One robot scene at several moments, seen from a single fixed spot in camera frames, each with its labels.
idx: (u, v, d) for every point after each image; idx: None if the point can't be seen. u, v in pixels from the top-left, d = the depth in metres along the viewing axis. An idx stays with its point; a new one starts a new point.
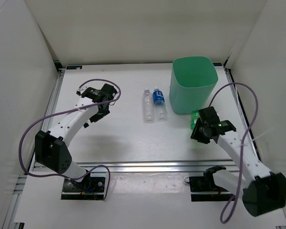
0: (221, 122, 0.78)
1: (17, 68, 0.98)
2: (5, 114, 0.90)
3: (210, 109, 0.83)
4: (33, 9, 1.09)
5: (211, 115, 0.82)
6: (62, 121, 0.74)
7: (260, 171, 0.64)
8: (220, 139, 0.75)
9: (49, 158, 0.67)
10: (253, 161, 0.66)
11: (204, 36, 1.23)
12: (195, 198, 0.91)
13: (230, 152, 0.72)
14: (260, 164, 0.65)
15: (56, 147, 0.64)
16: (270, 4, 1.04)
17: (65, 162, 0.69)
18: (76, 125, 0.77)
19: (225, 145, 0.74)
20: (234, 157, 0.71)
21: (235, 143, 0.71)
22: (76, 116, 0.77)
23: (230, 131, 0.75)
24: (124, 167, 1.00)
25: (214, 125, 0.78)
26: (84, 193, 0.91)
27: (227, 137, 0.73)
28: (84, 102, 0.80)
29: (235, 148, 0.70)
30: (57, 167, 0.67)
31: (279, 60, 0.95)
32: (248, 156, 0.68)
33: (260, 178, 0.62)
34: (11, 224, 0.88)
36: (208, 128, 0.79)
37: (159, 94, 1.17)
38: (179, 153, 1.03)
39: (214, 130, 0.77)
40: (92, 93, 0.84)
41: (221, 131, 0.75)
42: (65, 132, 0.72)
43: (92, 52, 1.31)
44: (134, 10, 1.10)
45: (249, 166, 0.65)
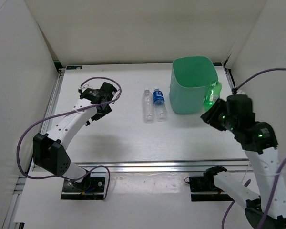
0: (259, 130, 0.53)
1: (17, 68, 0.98)
2: (5, 114, 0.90)
3: (246, 100, 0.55)
4: (33, 9, 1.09)
5: (247, 111, 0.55)
6: (60, 124, 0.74)
7: (285, 210, 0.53)
8: (250, 150, 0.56)
9: (47, 161, 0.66)
10: (282, 196, 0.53)
11: (204, 36, 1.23)
12: (195, 198, 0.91)
13: (258, 171, 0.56)
14: None
15: (54, 150, 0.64)
16: (270, 5, 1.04)
17: (63, 164, 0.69)
18: (75, 127, 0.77)
19: (257, 163, 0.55)
20: (259, 179, 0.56)
21: (270, 168, 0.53)
22: (74, 118, 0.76)
23: (268, 148, 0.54)
24: (124, 167, 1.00)
25: (249, 130, 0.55)
26: (84, 193, 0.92)
27: (262, 158, 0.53)
28: (82, 104, 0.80)
29: (267, 174, 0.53)
30: (55, 170, 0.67)
31: (279, 60, 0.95)
32: (279, 186, 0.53)
33: (282, 218, 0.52)
34: (11, 224, 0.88)
36: (235, 130, 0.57)
37: (159, 94, 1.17)
38: (179, 153, 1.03)
39: (248, 136, 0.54)
40: (90, 94, 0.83)
41: (258, 145, 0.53)
42: (63, 134, 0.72)
43: (92, 52, 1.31)
44: (135, 10, 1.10)
45: (275, 202, 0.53)
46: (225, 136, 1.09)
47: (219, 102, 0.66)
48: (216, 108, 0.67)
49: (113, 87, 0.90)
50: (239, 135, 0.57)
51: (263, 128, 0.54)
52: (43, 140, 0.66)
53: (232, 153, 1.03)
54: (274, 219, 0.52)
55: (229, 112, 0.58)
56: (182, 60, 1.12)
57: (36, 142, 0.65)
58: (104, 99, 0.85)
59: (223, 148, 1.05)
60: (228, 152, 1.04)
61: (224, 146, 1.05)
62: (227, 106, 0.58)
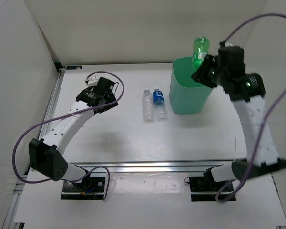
0: (248, 79, 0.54)
1: (17, 68, 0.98)
2: (5, 114, 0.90)
3: (237, 50, 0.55)
4: (33, 9, 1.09)
5: (237, 61, 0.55)
6: (56, 128, 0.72)
7: (270, 156, 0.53)
8: (237, 100, 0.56)
9: (43, 166, 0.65)
10: (267, 143, 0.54)
11: (204, 36, 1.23)
12: (195, 198, 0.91)
13: (243, 121, 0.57)
14: (272, 149, 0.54)
15: (50, 156, 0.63)
16: (270, 5, 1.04)
17: (60, 169, 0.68)
18: (71, 130, 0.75)
19: (243, 112, 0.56)
20: (245, 129, 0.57)
21: (256, 117, 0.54)
22: (70, 122, 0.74)
23: (255, 97, 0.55)
24: (124, 167, 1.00)
25: (239, 79, 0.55)
26: (84, 193, 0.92)
27: (250, 107, 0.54)
28: (79, 107, 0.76)
29: (252, 122, 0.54)
30: (52, 175, 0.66)
31: (279, 60, 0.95)
32: (264, 136, 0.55)
33: (266, 164, 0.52)
34: (11, 224, 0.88)
36: (225, 80, 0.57)
37: (159, 94, 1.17)
38: (179, 153, 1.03)
39: (236, 86, 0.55)
40: (86, 96, 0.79)
41: (247, 93, 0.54)
42: (59, 140, 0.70)
43: (92, 52, 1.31)
44: (134, 10, 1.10)
45: (260, 150, 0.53)
46: (226, 136, 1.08)
47: (207, 57, 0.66)
48: (203, 66, 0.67)
49: (109, 82, 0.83)
50: (225, 83, 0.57)
51: (252, 77, 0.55)
52: (38, 146, 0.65)
53: (232, 153, 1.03)
54: (258, 166, 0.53)
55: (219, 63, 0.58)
56: (180, 59, 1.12)
57: (31, 148, 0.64)
58: (102, 99, 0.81)
59: (223, 148, 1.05)
60: (228, 152, 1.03)
61: (224, 146, 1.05)
62: (219, 55, 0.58)
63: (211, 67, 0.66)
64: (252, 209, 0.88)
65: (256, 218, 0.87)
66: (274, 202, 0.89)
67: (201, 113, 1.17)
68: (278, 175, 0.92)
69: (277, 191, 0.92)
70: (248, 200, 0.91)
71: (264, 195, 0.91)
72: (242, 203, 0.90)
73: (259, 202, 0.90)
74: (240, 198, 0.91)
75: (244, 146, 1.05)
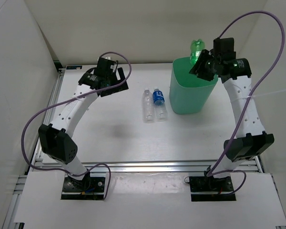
0: (236, 61, 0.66)
1: (17, 68, 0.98)
2: (5, 114, 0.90)
3: (229, 40, 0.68)
4: (33, 9, 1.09)
5: (227, 49, 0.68)
6: (63, 113, 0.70)
7: (254, 129, 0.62)
8: (227, 80, 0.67)
9: (55, 150, 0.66)
10: (252, 117, 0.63)
11: (204, 36, 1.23)
12: (195, 198, 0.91)
13: (233, 99, 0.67)
14: (258, 122, 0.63)
15: (60, 139, 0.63)
16: (270, 5, 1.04)
17: (71, 151, 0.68)
18: (78, 115, 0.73)
19: (232, 90, 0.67)
20: (235, 107, 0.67)
21: (243, 93, 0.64)
22: (75, 106, 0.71)
23: (242, 77, 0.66)
24: (126, 167, 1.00)
25: (228, 62, 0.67)
26: (84, 193, 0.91)
27: (236, 83, 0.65)
28: (82, 90, 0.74)
29: (240, 98, 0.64)
30: (64, 158, 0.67)
31: (279, 60, 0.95)
32: (250, 109, 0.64)
33: (251, 136, 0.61)
34: (11, 224, 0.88)
36: (217, 64, 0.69)
37: (159, 94, 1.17)
38: (179, 153, 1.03)
39: (226, 67, 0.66)
40: (88, 78, 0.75)
41: (235, 73, 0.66)
42: (67, 124, 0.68)
43: (92, 52, 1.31)
44: (134, 10, 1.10)
45: (246, 121, 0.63)
46: (225, 136, 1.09)
47: (204, 52, 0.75)
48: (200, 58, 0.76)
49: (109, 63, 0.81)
50: (217, 66, 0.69)
51: (240, 60, 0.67)
52: (48, 130, 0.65)
53: None
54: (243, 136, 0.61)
55: (214, 51, 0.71)
56: (180, 59, 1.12)
57: (41, 133, 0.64)
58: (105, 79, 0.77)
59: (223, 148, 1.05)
60: None
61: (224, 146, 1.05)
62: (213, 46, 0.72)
63: (206, 58, 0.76)
64: (252, 209, 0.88)
65: (256, 217, 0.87)
66: (274, 202, 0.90)
67: (201, 113, 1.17)
68: (277, 175, 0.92)
69: (277, 191, 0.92)
70: (248, 199, 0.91)
71: (264, 195, 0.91)
72: (242, 203, 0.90)
73: (259, 202, 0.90)
74: (240, 198, 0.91)
75: None
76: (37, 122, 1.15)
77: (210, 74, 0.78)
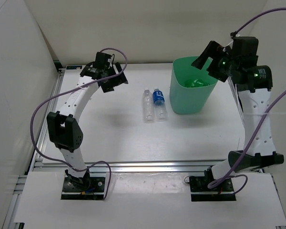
0: (257, 70, 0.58)
1: (17, 68, 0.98)
2: (5, 114, 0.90)
3: (251, 41, 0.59)
4: (33, 9, 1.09)
5: (250, 53, 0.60)
6: (68, 100, 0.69)
7: (265, 148, 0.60)
8: (243, 90, 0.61)
9: (63, 136, 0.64)
10: (265, 136, 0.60)
11: (204, 36, 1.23)
12: (195, 198, 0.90)
13: (246, 111, 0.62)
14: (270, 142, 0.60)
15: (68, 125, 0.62)
16: (270, 5, 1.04)
17: (78, 137, 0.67)
18: (82, 103, 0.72)
19: (247, 102, 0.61)
20: (247, 119, 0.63)
21: (259, 109, 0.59)
22: (80, 94, 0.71)
23: (261, 88, 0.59)
24: (123, 167, 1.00)
25: (247, 70, 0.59)
26: (84, 193, 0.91)
27: (253, 97, 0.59)
28: (85, 81, 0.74)
29: (255, 114, 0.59)
30: (72, 143, 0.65)
31: (279, 60, 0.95)
32: (264, 128, 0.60)
33: (260, 155, 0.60)
34: (11, 224, 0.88)
36: (235, 69, 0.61)
37: (159, 94, 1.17)
38: (179, 153, 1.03)
39: (244, 76, 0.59)
40: (89, 70, 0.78)
41: (253, 85, 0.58)
42: (74, 110, 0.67)
43: (92, 52, 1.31)
44: (135, 10, 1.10)
45: (257, 140, 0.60)
46: (225, 136, 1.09)
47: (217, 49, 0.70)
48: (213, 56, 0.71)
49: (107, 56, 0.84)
50: (234, 72, 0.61)
51: (261, 69, 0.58)
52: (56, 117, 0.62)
53: None
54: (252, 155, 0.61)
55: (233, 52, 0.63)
56: (180, 59, 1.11)
57: (49, 119, 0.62)
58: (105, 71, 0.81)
59: (223, 148, 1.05)
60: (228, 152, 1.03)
61: (224, 146, 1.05)
62: (234, 45, 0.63)
63: (220, 57, 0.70)
64: (252, 209, 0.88)
65: (256, 217, 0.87)
66: (274, 202, 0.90)
67: (201, 113, 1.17)
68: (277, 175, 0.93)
69: (277, 191, 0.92)
70: (248, 200, 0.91)
71: (264, 195, 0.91)
72: (242, 203, 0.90)
73: (259, 202, 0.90)
74: (240, 198, 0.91)
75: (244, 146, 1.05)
76: (37, 123, 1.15)
77: (223, 76, 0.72)
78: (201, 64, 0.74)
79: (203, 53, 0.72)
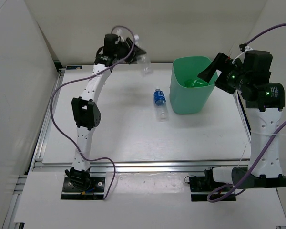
0: (269, 88, 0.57)
1: (17, 68, 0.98)
2: (5, 114, 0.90)
3: (265, 57, 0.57)
4: (33, 9, 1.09)
5: (261, 69, 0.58)
6: (87, 87, 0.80)
7: (270, 171, 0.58)
8: (252, 108, 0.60)
9: (86, 116, 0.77)
10: (271, 158, 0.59)
11: (204, 36, 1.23)
12: (195, 198, 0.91)
13: (254, 130, 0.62)
14: (276, 164, 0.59)
15: (90, 108, 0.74)
16: (270, 5, 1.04)
17: (97, 117, 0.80)
18: (99, 88, 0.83)
19: (255, 121, 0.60)
20: (254, 138, 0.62)
21: (267, 128, 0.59)
22: (96, 81, 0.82)
23: (272, 108, 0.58)
24: (122, 167, 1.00)
25: (258, 87, 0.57)
26: (84, 193, 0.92)
27: (263, 117, 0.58)
28: (99, 68, 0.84)
29: (263, 133, 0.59)
30: (93, 123, 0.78)
31: (280, 60, 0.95)
32: (270, 149, 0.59)
33: (265, 177, 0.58)
34: (11, 224, 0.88)
36: (245, 86, 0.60)
37: (161, 94, 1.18)
38: (179, 153, 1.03)
39: (254, 93, 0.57)
40: (102, 58, 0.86)
41: (263, 103, 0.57)
42: (92, 96, 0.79)
43: (92, 51, 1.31)
44: (134, 10, 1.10)
45: (263, 162, 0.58)
46: (225, 136, 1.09)
47: (225, 61, 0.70)
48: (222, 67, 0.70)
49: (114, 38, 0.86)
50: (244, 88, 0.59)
51: (274, 87, 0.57)
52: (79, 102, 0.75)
53: (232, 154, 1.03)
54: (257, 177, 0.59)
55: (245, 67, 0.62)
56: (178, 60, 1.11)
57: (74, 104, 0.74)
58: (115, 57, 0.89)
59: (223, 149, 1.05)
60: (228, 152, 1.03)
61: (224, 146, 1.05)
62: (246, 58, 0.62)
63: (229, 69, 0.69)
64: (252, 209, 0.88)
65: (256, 218, 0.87)
66: (274, 202, 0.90)
67: (201, 113, 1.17)
68: None
69: (276, 191, 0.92)
70: (248, 200, 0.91)
71: (264, 195, 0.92)
72: (242, 203, 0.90)
73: (259, 202, 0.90)
74: (240, 199, 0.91)
75: (244, 146, 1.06)
76: (36, 124, 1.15)
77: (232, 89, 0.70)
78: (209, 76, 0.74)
79: (211, 65, 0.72)
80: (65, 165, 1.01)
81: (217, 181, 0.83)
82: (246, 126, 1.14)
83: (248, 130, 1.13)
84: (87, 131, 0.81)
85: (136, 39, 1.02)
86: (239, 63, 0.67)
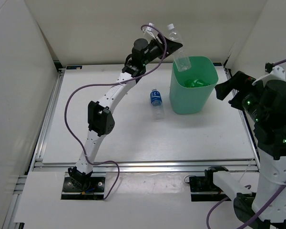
0: None
1: (16, 68, 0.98)
2: (5, 114, 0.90)
3: None
4: (33, 9, 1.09)
5: (282, 110, 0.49)
6: (107, 93, 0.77)
7: (277, 216, 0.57)
8: (265, 151, 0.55)
9: (99, 122, 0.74)
10: (279, 205, 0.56)
11: (204, 36, 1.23)
12: (195, 198, 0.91)
13: (264, 173, 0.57)
14: (283, 210, 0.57)
15: (104, 115, 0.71)
16: (270, 5, 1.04)
17: (110, 126, 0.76)
18: (119, 98, 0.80)
19: (268, 167, 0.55)
20: (264, 181, 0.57)
21: (280, 177, 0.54)
22: (118, 90, 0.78)
23: None
24: (122, 167, 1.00)
25: (276, 131, 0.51)
26: (84, 193, 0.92)
27: (277, 166, 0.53)
28: (125, 78, 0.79)
29: (273, 182, 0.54)
30: (104, 130, 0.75)
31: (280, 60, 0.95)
32: (280, 197, 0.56)
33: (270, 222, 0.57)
34: (11, 224, 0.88)
36: (260, 124, 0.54)
37: (155, 95, 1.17)
38: (179, 153, 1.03)
39: (269, 137, 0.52)
40: (130, 68, 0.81)
41: (279, 150, 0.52)
42: (110, 104, 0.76)
43: (92, 52, 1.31)
44: (134, 10, 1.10)
45: (270, 208, 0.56)
46: (226, 136, 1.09)
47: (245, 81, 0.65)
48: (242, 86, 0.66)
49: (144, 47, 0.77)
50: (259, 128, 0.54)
51: None
52: (96, 107, 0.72)
53: (232, 154, 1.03)
54: (261, 220, 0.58)
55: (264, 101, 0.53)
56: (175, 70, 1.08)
57: (90, 107, 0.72)
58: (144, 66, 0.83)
59: (224, 149, 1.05)
60: (228, 152, 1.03)
61: (224, 146, 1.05)
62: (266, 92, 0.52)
63: (250, 91, 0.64)
64: None
65: None
66: None
67: (201, 113, 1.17)
68: None
69: None
70: None
71: None
72: None
73: None
74: None
75: (244, 146, 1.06)
76: (36, 124, 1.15)
77: None
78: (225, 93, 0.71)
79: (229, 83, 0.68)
80: (65, 165, 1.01)
81: (217, 184, 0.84)
82: (246, 127, 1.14)
83: (248, 130, 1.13)
84: (97, 137, 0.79)
85: (170, 28, 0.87)
86: (259, 87, 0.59)
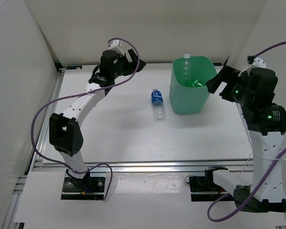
0: (271, 111, 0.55)
1: (17, 68, 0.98)
2: (6, 115, 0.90)
3: (269, 80, 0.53)
4: (33, 9, 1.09)
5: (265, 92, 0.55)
6: (73, 104, 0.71)
7: (274, 195, 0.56)
8: (254, 130, 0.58)
9: (63, 139, 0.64)
10: (274, 182, 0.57)
11: (204, 36, 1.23)
12: (195, 198, 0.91)
13: (256, 153, 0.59)
14: (280, 188, 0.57)
15: (69, 128, 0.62)
16: (270, 5, 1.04)
17: (77, 142, 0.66)
18: (86, 109, 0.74)
19: (258, 144, 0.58)
20: (256, 161, 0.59)
21: (270, 152, 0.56)
22: (86, 100, 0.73)
23: (274, 131, 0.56)
24: (122, 167, 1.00)
25: (261, 109, 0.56)
26: (84, 193, 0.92)
27: (266, 141, 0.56)
28: (92, 88, 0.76)
29: (265, 158, 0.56)
30: (70, 149, 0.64)
31: (280, 60, 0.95)
32: (273, 174, 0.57)
33: (268, 202, 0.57)
34: (11, 224, 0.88)
36: (248, 106, 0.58)
37: (156, 95, 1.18)
38: (179, 153, 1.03)
39: (256, 115, 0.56)
40: (98, 79, 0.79)
41: (266, 126, 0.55)
42: (77, 114, 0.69)
43: (92, 52, 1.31)
44: (134, 10, 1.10)
45: (266, 186, 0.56)
46: (225, 136, 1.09)
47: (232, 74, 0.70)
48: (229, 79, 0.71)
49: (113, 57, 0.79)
50: (247, 111, 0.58)
51: (276, 110, 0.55)
52: (58, 120, 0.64)
53: (231, 154, 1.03)
54: (259, 201, 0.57)
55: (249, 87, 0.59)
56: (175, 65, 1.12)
57: (52, 121, 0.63)
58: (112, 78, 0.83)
59: (223, 149, 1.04)
60: (228, 152, 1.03)
61: (224, 146, 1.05)
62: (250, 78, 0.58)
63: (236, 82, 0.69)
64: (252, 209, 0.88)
65: (256, 217, 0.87)
66: None
67: (200, 113, 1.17)
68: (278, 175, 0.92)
69: None
70: None
71: None
72: None
73: None
74: None
75: (244, 146, 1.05)
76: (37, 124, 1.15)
77: None
78: (214, 87, 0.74)
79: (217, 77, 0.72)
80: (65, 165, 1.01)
81: (217, 184, 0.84)
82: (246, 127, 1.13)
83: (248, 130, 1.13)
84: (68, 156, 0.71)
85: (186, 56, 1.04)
86: (245, 76, 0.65)
